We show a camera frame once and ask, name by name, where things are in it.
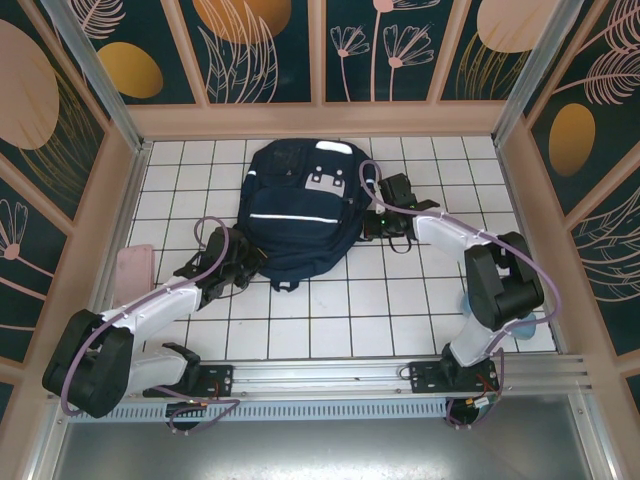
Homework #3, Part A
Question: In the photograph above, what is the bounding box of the navy blue backpack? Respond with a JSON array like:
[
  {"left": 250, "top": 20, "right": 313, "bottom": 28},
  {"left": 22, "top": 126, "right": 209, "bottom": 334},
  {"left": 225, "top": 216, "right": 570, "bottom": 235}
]
[{"left": 235, "top": 138, "right": 374, "bottom": 294}]

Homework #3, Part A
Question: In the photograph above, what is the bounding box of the pink pencil pouch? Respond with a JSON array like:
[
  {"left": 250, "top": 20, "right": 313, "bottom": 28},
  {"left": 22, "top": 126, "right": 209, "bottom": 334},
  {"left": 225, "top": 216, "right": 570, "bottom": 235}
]
[{"left": 114, "top": 243, "right": 156, "bottom": 307}]

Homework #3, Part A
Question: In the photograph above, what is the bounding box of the light blue pouch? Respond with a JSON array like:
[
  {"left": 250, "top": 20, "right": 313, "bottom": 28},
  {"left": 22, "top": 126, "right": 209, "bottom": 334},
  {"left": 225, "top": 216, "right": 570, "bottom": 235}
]
[{"left": 458, "top": 292, "right": 540, "bottom": 342}]

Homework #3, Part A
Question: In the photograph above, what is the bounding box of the thin black right gripper cable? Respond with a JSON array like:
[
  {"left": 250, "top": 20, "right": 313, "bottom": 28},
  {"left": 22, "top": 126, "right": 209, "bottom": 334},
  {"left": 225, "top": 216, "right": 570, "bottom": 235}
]
[{"left": 384, "top": 234, "right": 419, "bottom": 255}]

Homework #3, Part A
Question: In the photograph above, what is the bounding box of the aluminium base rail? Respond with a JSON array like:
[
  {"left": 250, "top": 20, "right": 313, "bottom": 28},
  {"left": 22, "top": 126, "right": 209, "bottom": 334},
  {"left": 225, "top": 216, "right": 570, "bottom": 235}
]
[{"left": 47, "top": 352, "right": 594, "bottom": 401}]

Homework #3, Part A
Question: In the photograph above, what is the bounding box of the slotted grey cable duct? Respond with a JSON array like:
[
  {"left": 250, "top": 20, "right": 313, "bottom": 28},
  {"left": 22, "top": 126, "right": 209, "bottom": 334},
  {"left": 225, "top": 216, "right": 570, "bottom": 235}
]
[{"left": 67, "top": 399, "right": 451, "bottom": 424}]

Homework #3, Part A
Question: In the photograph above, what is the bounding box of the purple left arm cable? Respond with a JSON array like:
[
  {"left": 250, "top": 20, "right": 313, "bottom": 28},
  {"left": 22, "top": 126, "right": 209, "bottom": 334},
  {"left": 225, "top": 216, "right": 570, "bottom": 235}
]
[{"left": 59, "top": 215, "right": 242, "bottom": 436}]

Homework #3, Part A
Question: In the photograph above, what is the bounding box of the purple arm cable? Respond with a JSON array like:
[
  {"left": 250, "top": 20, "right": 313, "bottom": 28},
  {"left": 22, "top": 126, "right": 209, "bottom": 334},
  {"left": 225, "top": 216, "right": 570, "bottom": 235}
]
[
  {"left": 59, "top": 215, "right": 242, "bottom": 436},
  {"left": 358, "top": 160, "right": 561, "bottom": 432}
]

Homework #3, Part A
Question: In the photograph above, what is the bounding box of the aluminium corner post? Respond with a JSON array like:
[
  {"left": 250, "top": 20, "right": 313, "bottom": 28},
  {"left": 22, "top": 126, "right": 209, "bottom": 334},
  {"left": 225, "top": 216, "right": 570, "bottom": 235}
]
[
  {"left": 39, "top": 0, "right": 151, "bottom": 154},
  {"left": 492, "top": 0, "right": 597, "bottom": 146}
]

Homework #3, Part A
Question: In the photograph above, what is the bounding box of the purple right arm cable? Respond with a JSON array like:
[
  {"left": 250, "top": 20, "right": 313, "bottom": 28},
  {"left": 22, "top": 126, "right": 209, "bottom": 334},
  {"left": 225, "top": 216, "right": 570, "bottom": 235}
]
[{"left": 358, "top": 160, "right": 561, "bottom": 432}]

